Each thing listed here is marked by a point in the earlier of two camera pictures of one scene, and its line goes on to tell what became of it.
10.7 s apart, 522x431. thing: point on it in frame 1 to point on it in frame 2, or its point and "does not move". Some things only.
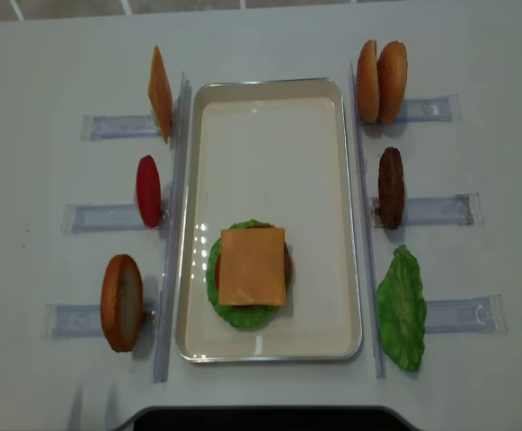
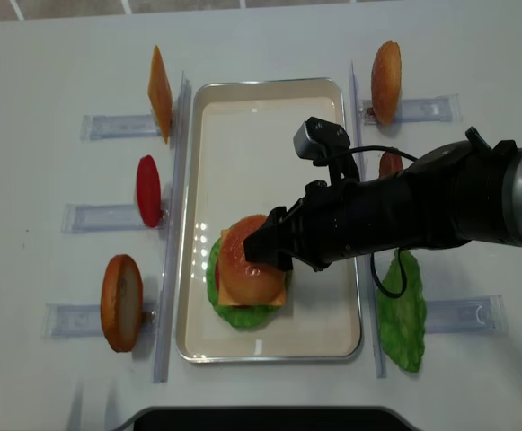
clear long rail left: [173, 233] does not move
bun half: [122, 302] does not move
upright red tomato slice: [148, 191] does not move
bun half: [367, 85] to [245, 281]
